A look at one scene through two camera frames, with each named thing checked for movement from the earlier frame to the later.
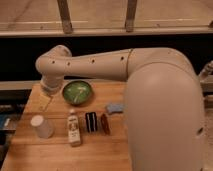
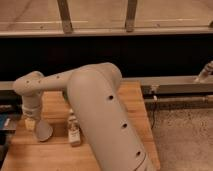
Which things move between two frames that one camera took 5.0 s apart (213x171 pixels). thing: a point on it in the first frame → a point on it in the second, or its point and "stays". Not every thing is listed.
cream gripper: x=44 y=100 → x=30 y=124
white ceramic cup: x=44 y=127 stays
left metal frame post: x=65 y=16 stays
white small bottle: x=74 y=128 stays
